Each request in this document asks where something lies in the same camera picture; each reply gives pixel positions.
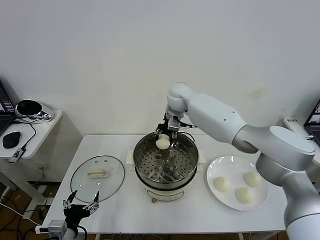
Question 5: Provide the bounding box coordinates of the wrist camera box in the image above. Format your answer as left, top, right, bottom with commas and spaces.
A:
34, 219, 68, 237
167, 118, 181, 132

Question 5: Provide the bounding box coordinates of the black computer mouse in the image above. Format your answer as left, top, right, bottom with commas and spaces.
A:
1, 131, 22, 150

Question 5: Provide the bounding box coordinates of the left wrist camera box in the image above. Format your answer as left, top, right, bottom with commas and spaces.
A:
34, 219, 68, 237

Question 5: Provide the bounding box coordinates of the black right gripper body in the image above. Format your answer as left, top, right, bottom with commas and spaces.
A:
158, 112, 176, 137

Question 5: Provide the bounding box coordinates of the steel steamer pot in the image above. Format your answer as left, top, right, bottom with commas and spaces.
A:
126, 148, 207, 204

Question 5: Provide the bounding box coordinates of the white floor cable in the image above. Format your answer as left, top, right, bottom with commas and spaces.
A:
0, 201, 43, 228

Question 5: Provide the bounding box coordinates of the black laptop beside white cable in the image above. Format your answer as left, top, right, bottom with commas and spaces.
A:
303, 98, 320, 146

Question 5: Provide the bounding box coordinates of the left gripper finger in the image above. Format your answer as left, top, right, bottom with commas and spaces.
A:
62, 190, 78, 209
84, 191, 101, 216

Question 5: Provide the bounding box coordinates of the black desk cable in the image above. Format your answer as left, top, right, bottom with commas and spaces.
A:
13, 117, 45, 151

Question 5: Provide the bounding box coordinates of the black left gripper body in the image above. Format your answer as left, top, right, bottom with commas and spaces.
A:
63, 203, 88, 227

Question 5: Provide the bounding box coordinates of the black laptop beside chrome device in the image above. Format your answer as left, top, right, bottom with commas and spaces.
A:
0, 79, 17, 135

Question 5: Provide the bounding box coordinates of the chrome round device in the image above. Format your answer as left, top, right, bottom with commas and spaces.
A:
15, 99, 55, 122

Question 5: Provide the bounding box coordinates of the white steamed baozi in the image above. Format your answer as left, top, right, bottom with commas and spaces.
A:
155, 134, 171, 151
242, 171, 262, 188
235, 187, 255, 205
213, 176, 231, 193

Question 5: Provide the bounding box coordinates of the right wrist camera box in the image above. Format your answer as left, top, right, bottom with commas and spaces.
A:
167, 118, 181, 132

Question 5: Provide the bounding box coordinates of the small grey usb adapter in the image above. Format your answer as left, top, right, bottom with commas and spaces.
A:
7, 147, 27, 164

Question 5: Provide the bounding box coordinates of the white side table with mouse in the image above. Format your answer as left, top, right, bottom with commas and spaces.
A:
0, 109, 83, 203

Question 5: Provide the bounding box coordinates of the glass lid cream handle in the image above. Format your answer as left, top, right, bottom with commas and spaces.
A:
70, 155, 126, 204

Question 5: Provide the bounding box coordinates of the stainless steel steamer basket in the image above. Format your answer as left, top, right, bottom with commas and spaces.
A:
132, 131, 200, 185

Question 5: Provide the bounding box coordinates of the black pot power cable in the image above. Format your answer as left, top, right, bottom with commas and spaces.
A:
179, 131, 196, 144

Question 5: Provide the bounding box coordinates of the white round plate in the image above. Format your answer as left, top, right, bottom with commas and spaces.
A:
206, 155, 270, 211

